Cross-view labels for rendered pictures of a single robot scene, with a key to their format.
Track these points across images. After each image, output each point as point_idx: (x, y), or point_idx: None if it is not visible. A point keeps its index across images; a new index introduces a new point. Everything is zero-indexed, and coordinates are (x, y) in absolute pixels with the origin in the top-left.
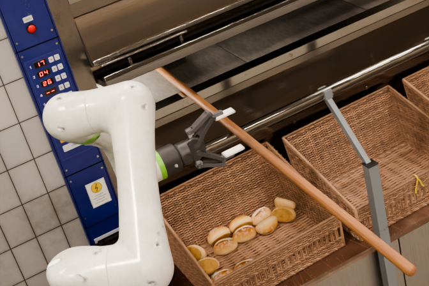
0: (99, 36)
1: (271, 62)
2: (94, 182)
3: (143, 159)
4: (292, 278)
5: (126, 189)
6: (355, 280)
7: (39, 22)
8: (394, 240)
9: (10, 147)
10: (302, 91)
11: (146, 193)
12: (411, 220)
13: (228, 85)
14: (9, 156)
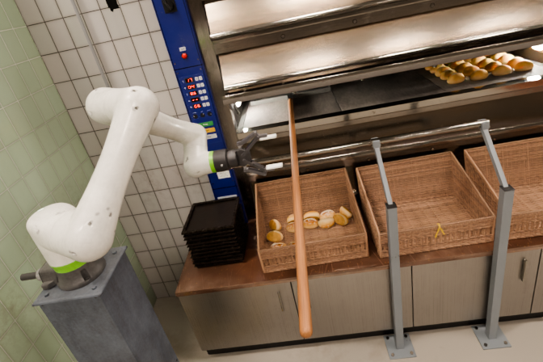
0: (232, 70)
1: (357, 114)
2: None
3: (115, 150)
4: (320, 266)
5: (94, 170)
6: (368, 283)
7: (190, 52)
8: (407, 267)
9: None
10: None
11: (104, 178)
12: (427, 256)
13: (321, 123)
14: None
